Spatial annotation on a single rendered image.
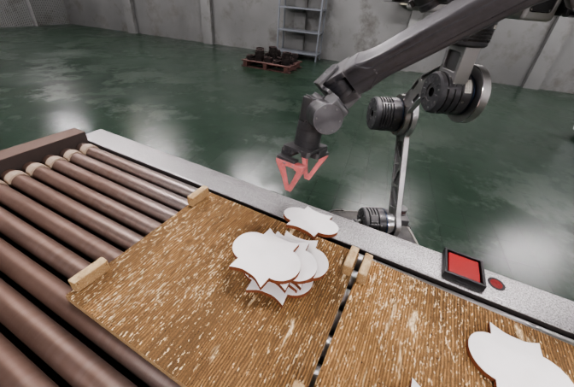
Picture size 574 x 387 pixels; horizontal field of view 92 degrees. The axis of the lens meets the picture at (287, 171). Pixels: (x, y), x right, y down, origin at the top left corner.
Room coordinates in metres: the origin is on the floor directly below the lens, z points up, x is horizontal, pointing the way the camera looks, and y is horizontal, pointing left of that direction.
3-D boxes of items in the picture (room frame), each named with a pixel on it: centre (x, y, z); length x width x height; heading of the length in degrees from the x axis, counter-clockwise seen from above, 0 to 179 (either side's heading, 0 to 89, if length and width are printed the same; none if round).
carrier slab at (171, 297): (0.34, 0.09, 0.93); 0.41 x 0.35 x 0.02; 65
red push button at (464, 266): (0.41, -0.39, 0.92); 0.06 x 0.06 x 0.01; 66
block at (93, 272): (0.30, 0.33, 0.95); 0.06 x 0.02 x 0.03; 155
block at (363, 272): (0.37, -0.17, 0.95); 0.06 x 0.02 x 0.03; 154
